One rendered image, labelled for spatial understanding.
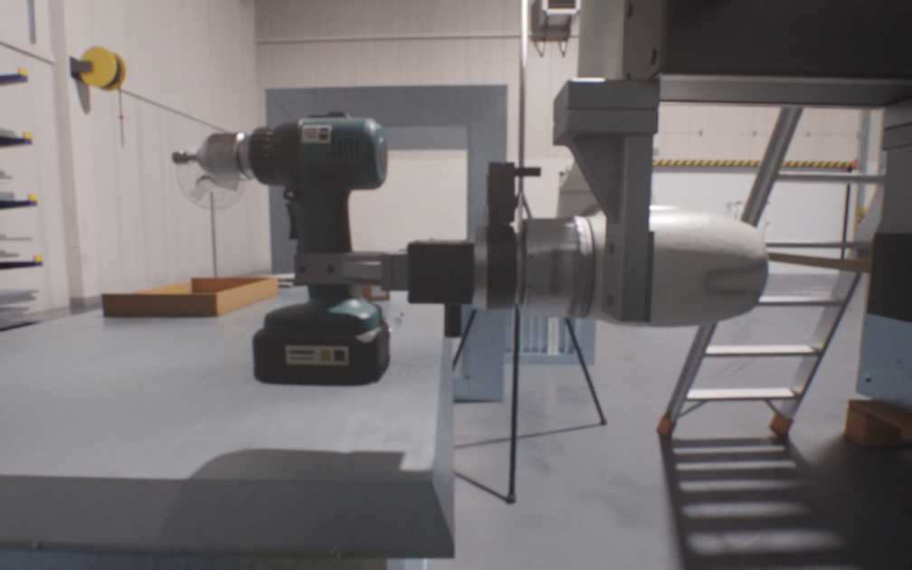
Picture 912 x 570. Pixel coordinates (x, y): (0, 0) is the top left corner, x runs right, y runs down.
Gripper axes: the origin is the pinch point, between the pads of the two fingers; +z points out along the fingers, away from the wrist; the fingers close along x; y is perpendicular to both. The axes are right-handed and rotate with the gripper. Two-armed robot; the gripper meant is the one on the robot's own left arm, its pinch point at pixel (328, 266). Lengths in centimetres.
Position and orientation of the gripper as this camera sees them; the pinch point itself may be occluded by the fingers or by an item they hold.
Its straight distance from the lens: 43.4
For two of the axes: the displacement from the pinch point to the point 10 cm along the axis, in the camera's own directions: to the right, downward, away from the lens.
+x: 0.5, -1.1, 9.9
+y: 0.0, 9.9, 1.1
